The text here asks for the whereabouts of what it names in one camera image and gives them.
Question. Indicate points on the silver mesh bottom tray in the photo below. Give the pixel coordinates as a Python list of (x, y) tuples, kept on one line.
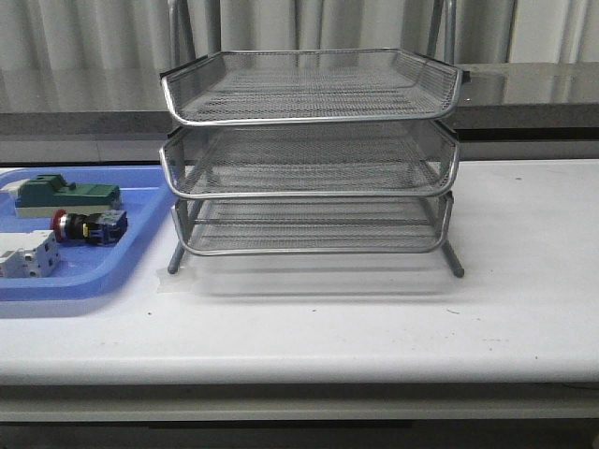
[(246, 226)]

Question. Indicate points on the green electrical switch block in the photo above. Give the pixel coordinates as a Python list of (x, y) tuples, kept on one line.
[(45, 194)]

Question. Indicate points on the white circuit breaker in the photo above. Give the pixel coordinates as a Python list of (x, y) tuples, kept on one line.
[(32, 254)]

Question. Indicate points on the silver mesh tray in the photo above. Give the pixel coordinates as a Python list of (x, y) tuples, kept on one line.
[(404, 158), (246, 226), (320, 86)]

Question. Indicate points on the blue plastic tray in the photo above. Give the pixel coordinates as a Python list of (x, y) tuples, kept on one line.
[(87, 274)]

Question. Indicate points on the red emergency stop button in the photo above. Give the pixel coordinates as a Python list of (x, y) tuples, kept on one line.
[(101, 228)]

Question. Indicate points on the silver mesh top tray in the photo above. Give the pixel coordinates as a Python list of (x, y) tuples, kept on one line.
[(320, 86)]

